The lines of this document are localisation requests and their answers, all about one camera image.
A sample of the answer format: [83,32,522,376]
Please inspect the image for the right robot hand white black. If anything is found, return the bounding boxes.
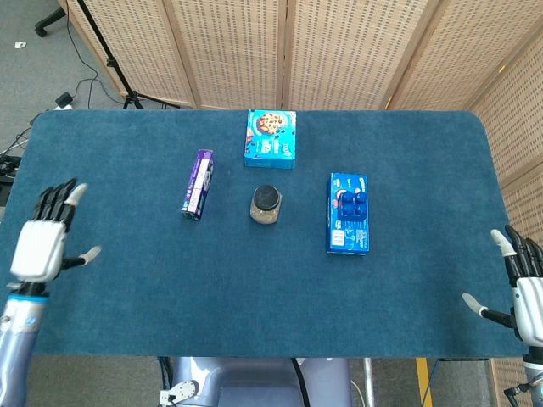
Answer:
[461,224,543,348]

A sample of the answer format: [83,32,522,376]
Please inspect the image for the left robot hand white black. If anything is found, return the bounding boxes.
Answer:
[8,177,103,284]

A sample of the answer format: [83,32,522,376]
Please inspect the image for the brown jar with black lid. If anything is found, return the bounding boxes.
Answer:
[249,185,283,225]

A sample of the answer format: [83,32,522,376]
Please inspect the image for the black equipment box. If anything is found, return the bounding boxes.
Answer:
[0,155,22,184]

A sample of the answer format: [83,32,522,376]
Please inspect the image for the purple snack box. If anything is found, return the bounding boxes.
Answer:
[181,148,216,222]

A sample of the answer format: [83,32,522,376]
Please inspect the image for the blue cookie package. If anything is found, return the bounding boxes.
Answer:
[326,171,370,256]

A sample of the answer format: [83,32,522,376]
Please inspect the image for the teal cookie box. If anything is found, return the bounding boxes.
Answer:
[244,109,298,171]

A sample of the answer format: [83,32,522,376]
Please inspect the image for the yellow floor tape strip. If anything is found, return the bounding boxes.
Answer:
[415,358,434,407]

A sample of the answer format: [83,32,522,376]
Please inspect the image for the metal table leg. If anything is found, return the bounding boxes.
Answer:
[362,358,377,407]

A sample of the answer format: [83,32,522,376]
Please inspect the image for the black tripod stand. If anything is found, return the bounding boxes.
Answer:
[76,0,182,110]

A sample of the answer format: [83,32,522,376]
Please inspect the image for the blue felt table mat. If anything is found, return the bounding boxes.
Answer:
[0,109,529,360]

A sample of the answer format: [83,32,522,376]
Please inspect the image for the black office chair base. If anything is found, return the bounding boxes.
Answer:
[34,6,67,38]

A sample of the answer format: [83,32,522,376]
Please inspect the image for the grey-blue robot torso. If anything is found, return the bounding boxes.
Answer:
[163,357,353,407]

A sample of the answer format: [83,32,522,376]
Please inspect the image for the black floor cable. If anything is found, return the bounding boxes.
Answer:
[65,12,126,107]

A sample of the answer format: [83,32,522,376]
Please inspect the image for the white round torso bracket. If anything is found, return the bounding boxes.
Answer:
[160,380,199,404]

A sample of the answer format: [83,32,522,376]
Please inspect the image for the black torso cable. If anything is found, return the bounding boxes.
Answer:
[290,358,310,407]

